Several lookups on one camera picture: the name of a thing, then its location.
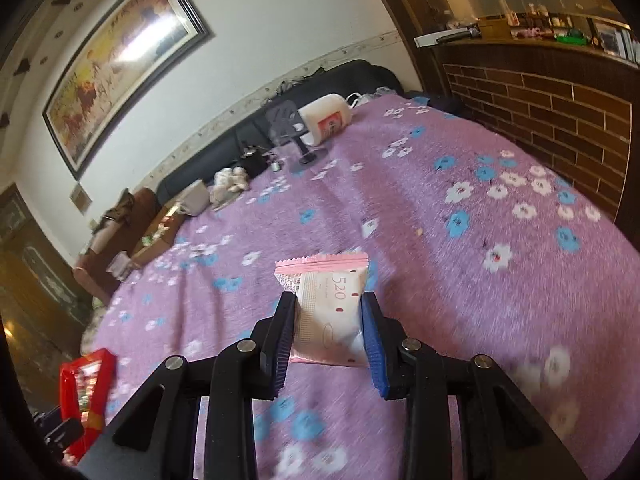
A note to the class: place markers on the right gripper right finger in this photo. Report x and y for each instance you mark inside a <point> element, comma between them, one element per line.
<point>404,368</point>

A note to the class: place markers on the black phone stand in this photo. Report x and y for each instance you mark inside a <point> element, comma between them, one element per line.
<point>287,126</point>

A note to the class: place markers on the red gift box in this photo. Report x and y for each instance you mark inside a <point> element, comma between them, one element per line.
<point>83,387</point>

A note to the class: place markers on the framed horse painting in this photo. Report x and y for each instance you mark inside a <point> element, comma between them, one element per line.
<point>120,59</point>

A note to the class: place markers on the purple floral tablecloth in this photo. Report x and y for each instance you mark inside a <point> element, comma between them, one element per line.
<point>473,246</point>

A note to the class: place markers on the black sofa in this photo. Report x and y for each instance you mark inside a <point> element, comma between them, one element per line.
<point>253,132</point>

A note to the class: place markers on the pink white snack packet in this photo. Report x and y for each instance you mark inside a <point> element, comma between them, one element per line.
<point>328,289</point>

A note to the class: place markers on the brown cardboard tray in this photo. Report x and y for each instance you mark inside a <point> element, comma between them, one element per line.
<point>160,235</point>

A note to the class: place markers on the brown armchair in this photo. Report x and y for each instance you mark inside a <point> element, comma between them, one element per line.
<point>120,229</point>

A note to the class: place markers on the white ceramic bowl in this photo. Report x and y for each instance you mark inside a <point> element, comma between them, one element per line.
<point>194,199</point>

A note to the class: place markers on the clear plastic cup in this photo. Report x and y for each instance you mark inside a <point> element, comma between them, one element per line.
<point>120,267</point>

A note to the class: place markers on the white paper cup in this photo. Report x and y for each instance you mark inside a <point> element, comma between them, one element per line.
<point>324,118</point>

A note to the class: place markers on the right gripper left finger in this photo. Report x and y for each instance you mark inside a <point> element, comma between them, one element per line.
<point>253,368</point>

